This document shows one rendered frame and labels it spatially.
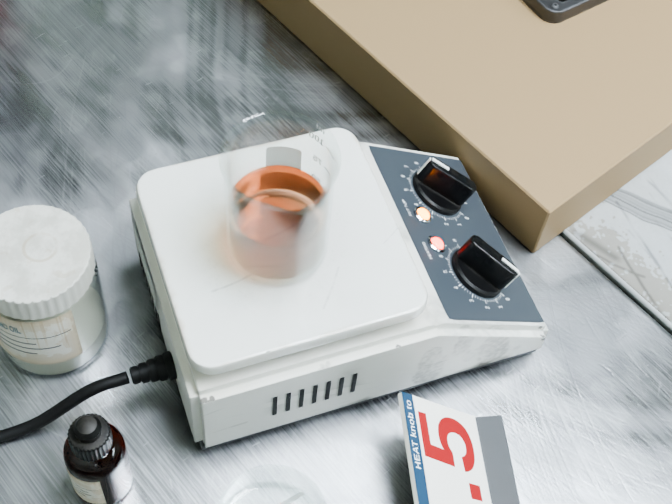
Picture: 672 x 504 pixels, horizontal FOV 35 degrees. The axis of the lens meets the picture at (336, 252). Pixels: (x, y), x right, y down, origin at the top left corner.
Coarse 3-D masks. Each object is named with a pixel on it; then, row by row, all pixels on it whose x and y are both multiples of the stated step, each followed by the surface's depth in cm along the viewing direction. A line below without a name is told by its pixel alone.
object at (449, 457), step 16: (416, 416) 54; (432, 416) 55; (448, 416) 56; (432, 432) 54; (448, 432) 55; (464, 432) 56; (432, 448) 54; (448, 448) 54; (464, 448) 55; (432, 464) 53; (448, 464) 54; (464, 464) 55; (432, 480) 52; (448, 480) 53; (464, 480) 54; (480, 480) 55; (432, 496) 52; (448, 496) 53; (464, 496) 54; (480, 496) 54
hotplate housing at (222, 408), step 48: (384, 192) 57; (144, 240) 55; (432, 288) 54; (384, 336) 52; (432, 336) 53; (480, 336) 55; (528, 336) 57; (192, 384) 51; (240, 384) 51; (288, 384) 52; (336, 384) 54; (384, 384) 56; (192, 432) 54; (240, 432) 54
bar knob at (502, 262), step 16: (480, 240) 56; (464, 256) 56; (480, 256) 56; (496, 256) 56; (464, 272) 56; (480, 272) 57; (496, 272) 56; (512, 272) 56; (480, 288) 56; (496, 288) 57
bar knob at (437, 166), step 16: (432, 160) 59; (416, 176) 60; (432, 176) 59; (448, 176) 59; (464, 176) 59; (416, 192) 59; (432, 192) 59; (448, 192) 59; (464, 192) 59; (432, 208) 59; (448, 208) 59
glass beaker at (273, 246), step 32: (256, 128) 48; (288, 128) 49; (320, 128) 48; (224, 160) 47; (256, 160) 50; (288, 160) 51; (320, 160) 49; (224, 192) 48; (256, 224) 47; (288, 224) 47; (320, 224) 48; (256, 256) 49; (288, 256) 49; (320, 256) 51
